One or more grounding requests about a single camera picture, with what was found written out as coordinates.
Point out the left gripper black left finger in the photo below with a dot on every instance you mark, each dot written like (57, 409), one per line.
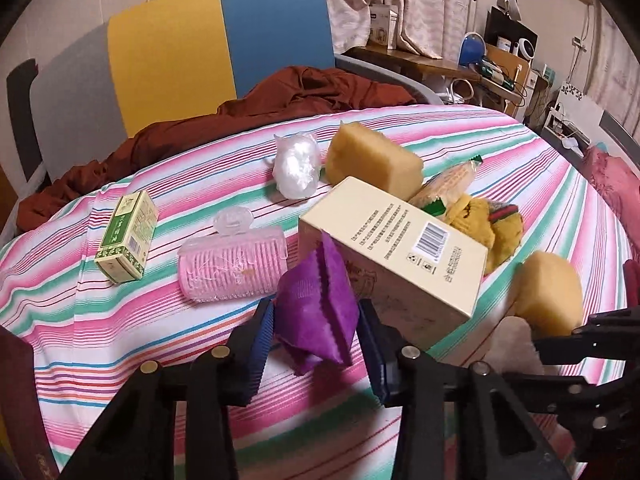
(230, 373)

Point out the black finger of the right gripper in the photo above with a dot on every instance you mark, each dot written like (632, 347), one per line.
(569, 350)
(623, 321)

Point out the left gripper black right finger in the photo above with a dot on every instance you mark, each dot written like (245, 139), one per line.
(399, 372)

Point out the purple snack packet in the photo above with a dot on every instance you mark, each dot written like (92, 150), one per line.
(316, 311)

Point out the small green yellow box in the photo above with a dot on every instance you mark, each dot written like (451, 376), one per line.
(127, 240)

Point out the crumpled clear plastic bag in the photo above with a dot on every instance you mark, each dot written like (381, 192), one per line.
(511, 350)

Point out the yellow sponge block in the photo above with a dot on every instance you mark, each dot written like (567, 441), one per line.
(368, 155)
(547, 293)

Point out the cream cardboard box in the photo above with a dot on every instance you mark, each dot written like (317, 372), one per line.
(422, 276)

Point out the red pink pillow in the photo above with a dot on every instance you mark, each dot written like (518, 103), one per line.
(616, 184)

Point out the striped pink bed sheet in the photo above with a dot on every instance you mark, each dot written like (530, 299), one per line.
(88, 334)

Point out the small white plastic bag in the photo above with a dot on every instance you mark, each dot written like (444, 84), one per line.
(296, 166)

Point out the dark brown storage box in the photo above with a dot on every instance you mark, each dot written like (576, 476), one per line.
(20, 410)

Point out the wooden desk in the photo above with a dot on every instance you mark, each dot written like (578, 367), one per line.
(453, 83)

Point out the rust brown blanket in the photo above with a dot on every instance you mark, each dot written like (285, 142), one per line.
(291, 93)

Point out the white round fan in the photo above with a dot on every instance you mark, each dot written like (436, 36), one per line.
(525, 49)

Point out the grey yellow blue chair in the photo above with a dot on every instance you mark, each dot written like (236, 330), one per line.
(170, 60)

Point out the white box on desk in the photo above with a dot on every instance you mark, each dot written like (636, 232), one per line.
(383, 25)

